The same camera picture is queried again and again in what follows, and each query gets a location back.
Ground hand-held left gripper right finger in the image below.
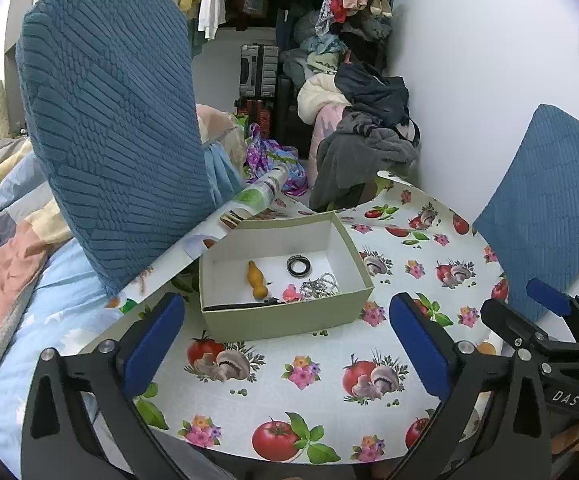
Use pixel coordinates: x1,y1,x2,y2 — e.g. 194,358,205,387
389,292,553,480

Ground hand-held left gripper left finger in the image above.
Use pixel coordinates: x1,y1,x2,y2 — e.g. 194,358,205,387
20,292,191,480

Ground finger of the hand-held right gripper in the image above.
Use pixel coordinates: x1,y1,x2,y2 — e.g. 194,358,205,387
526,277,579,333
480,299,551,362

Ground black stick tool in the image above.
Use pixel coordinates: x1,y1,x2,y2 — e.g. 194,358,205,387
204,297,286,311

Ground silver ball chain necklace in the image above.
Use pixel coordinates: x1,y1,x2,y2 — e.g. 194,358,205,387
299,272,343,301

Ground pale green cardboard box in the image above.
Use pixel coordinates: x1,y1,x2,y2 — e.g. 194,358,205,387
198,211,375,342

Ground black ring bracelet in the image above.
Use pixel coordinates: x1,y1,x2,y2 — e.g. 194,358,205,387
286,255,313,278

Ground small blue quilted chair back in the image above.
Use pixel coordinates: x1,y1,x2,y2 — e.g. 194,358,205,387
472,104,579,325

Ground light blue bed sheet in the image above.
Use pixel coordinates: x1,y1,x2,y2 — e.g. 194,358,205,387
0,237,122,463

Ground orange gourd pendant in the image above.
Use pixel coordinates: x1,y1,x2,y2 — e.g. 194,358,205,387
246,260,272,300

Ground person's grey trousers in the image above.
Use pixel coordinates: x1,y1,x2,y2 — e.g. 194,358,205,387
156,430,252,480

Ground patchwork quilt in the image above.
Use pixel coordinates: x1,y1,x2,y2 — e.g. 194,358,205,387
0,135,77,391

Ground light blue cloth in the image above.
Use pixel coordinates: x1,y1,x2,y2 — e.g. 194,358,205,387
202,142,245,207

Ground rolled printed plastic sheet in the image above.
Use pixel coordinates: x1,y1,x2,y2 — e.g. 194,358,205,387
218,162,291,222

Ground grey garment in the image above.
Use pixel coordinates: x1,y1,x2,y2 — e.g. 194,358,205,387
309,112,420,211

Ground large blue quilted chair back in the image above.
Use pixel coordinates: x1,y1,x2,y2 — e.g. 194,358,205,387
15,0,216,299

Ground purple green patterned cloth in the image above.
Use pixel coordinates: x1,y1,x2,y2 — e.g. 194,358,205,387
244,122,309,197

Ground pink plush pillow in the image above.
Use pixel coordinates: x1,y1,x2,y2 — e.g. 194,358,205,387
194,104,241,147

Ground pink patterned garment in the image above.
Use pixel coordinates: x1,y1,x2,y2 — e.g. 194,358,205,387
312,104,353,161

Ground red crate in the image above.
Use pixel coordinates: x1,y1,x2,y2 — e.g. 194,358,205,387
234,97,278,137

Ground dark navy garment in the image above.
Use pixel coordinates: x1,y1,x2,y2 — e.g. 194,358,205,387
335,61,411,126

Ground cream puffy jacket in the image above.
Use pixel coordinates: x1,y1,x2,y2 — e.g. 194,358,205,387
297,74,353,125

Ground black suitcase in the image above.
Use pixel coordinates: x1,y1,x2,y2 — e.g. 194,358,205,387
274,75,316,149

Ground grey hard suitcase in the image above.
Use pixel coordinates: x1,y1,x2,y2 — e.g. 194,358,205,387
239,44,280,100

